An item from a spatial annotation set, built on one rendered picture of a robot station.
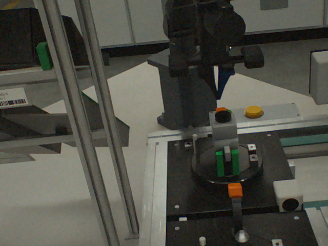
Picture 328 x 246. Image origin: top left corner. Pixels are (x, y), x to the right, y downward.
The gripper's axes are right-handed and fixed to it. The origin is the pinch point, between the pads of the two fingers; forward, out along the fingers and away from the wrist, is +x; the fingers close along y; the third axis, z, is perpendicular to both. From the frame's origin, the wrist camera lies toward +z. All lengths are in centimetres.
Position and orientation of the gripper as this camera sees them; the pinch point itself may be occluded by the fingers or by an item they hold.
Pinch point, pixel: (217, 84)
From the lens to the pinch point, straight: 94.4
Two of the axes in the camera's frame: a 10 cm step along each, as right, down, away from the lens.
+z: 0.1, -5.2, 8.6
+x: 1.3, 8.5, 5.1
